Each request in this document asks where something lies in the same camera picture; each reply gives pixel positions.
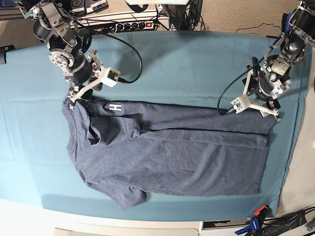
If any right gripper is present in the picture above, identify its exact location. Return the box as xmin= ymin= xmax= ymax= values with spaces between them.
xmin=67 ymin=50 xmax=105 ymax=110

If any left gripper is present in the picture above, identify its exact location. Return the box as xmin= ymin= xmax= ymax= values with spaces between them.
xmin=242 ymin=57 xmax=281 ymax=115

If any blue-grey heather T-shirt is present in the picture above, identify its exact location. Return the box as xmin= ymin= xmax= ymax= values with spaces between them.
xmin=62 ymin=99 xmax=275 ymax=209

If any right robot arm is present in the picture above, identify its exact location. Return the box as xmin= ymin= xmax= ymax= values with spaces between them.
xmin=22 ymin=0 xmax=118 ymax=110

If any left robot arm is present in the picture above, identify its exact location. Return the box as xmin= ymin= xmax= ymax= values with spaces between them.
xmin=231 ymin=0 xmax=315 ymax=120

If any blue clamp upper right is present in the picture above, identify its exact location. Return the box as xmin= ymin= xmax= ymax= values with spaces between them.
xmin=281 ymin=12 xmax=293 ymax=32

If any teal table cloth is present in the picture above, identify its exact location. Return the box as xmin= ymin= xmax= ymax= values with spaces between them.
xmin=0 ymin=31 xmax=312 ymax=221

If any orange blue clamp bottom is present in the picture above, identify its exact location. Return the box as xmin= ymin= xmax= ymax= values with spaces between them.
xmin=235 ymin=205 xmax=269 ymax=236

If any black plastic bag bottom right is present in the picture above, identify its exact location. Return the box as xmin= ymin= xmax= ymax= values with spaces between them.
xmin=261 ymin=210 xmax=307 ymax=236

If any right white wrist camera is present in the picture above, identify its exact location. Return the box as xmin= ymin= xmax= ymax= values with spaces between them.
xmin=99 ymin=67 xmax=120 ymax=88

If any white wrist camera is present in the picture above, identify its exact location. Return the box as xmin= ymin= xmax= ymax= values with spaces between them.
xmin=230 ymin=94 xmax=251 ymax=114
xmin=99 ymin=67 xmax=120 ymax=88

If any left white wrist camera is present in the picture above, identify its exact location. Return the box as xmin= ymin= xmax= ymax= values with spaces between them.
xmin=230 ymin=94 xmax=251 ymax=114

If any black camera cable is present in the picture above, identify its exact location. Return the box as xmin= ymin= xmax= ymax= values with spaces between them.
xmin=59 ymin=7 xmax=143 ymax=84
xmin=217 ymin=63 xmax=256 ymax=116

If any black bracket left edge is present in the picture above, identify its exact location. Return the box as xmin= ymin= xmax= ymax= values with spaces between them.
xmin=0 ymin=45 xmax=15 ymax=64

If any white power strip red switch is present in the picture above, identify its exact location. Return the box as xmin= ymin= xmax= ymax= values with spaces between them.
xmin=114 ymin=18 xmax=170 ymax=33

